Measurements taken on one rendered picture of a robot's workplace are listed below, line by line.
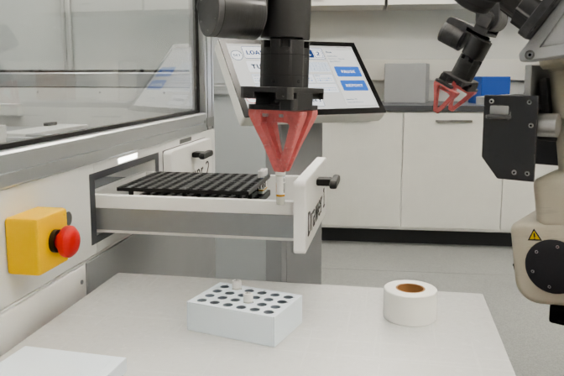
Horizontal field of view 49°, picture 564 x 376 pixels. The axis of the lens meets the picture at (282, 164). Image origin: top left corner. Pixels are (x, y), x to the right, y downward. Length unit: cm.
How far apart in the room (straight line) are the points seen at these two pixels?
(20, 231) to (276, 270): 143
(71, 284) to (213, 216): 23
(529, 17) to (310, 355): 64
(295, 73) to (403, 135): 331
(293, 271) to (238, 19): 154
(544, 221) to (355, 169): 281
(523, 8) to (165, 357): 77
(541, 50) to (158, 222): 68
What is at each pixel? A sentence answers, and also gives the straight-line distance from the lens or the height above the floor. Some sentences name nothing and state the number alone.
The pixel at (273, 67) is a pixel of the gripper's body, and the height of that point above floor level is 109.
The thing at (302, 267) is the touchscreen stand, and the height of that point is 44.
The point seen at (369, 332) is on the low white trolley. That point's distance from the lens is 82.
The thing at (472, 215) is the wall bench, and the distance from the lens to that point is 413.
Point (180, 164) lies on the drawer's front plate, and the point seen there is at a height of 89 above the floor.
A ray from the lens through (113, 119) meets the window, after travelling 113.
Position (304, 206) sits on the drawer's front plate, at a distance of 92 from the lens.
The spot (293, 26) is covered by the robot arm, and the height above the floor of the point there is 114.
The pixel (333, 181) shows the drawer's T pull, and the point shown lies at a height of 91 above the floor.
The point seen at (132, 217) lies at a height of 86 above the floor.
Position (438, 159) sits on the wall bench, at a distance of 404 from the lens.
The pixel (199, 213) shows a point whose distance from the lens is 97.
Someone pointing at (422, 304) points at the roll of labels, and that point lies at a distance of 84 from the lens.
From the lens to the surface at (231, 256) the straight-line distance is 288.
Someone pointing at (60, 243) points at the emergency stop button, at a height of 88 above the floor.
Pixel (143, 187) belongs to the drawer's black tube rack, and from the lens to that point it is 105.
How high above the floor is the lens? 108
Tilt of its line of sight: 8 degrees down
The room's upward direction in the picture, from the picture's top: straight up
